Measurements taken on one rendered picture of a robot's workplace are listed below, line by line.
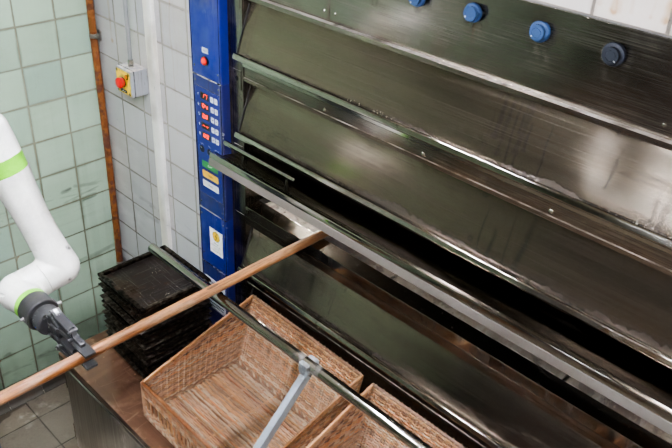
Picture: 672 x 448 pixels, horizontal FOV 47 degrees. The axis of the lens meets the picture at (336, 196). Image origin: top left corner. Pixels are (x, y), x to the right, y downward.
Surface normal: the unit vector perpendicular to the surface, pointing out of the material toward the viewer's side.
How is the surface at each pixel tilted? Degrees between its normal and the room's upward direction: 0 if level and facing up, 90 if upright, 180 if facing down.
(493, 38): 90
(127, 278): 0
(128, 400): 0
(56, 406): 0
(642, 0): 90
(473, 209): 70
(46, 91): 90
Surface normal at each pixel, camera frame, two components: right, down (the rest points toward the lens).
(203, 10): -0.71, 0.33
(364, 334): -0.65, 0.01
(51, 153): 0.71, 0.38
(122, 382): 0.04, -0.87
